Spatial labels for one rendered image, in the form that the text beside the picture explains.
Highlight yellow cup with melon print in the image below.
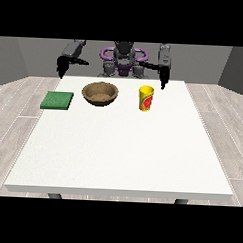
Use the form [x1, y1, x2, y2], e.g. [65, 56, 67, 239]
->
[137, 84, 155, 113]

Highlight brown wooden bowl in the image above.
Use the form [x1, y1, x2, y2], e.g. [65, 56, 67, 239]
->
[80, 81, 120, 108]

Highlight green square pad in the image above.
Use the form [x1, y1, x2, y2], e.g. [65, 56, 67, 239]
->
[39, 90, 75, 111]

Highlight grey robot trunk purple rings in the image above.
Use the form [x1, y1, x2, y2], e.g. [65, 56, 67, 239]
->
[97, 40, 151, 80]

